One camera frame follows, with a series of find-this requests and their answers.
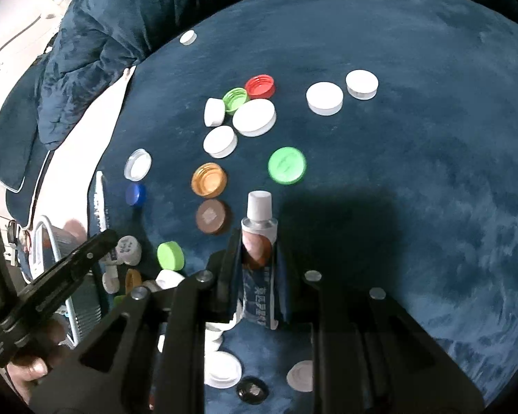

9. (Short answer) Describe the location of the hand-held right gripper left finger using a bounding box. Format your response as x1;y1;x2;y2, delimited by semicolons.
30;226;243;414

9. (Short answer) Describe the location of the orange threaded bottle cap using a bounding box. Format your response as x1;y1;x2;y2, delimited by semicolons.
191;162;227;197

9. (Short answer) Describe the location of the blue quilted blanket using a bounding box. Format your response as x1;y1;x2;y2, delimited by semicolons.
37;0;242;151

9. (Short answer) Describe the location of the large white jar lid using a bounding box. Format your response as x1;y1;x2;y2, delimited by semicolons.
286;360;314;393
204;351;243;389
232;99;277;137

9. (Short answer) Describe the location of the tan bottle cap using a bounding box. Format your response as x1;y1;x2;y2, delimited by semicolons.
124;269;143;292

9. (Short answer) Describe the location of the light green bottle cap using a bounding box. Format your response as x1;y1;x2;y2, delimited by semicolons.
156;242;185;270

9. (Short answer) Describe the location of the toothpaste tube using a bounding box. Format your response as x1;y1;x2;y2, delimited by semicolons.
240;190;282;331

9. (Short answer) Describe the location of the dark blue piped pillow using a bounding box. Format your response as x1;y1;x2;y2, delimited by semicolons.
0;67;52;190

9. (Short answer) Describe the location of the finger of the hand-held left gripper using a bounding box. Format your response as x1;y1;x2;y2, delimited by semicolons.
23;229;119;311

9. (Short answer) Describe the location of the person's left hand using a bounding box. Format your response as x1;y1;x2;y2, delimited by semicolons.
6;320;68;403

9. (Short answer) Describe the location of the white printed bottle cap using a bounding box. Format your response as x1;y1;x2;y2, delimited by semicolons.
113;235;142;266

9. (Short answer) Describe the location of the red bottle cap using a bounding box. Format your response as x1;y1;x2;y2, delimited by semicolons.
244;75;276;99

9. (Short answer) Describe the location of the white flip bottle cap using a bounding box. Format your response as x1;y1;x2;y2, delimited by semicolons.
205;313;239;352

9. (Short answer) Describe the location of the brown bottle cap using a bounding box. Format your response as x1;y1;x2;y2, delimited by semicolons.
195;199;231;235

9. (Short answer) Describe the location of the white hollow bottle cap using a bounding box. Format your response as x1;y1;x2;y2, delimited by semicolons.
154;270;186;290

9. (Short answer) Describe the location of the green flat bottle cap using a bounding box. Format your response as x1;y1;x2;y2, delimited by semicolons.
268;147;307;185

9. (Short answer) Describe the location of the blue velvet blanket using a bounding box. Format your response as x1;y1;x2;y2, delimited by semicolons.
88;0;518;414

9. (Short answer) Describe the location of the green threaded bottle cap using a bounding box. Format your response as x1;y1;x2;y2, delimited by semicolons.
223;87;248;115

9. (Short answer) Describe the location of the white wire basket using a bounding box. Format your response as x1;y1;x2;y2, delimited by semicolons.
32;215;106;348

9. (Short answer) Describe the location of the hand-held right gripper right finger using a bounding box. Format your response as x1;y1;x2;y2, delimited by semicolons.
275;241;486;414

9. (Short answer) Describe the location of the black bottle cap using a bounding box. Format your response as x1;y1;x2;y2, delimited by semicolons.
236;377;269;405

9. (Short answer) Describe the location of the blue bottle cap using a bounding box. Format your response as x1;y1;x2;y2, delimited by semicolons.
125;182;146;206

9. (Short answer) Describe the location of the white bed sheet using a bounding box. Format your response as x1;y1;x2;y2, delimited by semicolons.
23;67;136;234

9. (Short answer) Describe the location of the clear bottle cap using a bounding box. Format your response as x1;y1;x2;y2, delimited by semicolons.
124;149;152;181

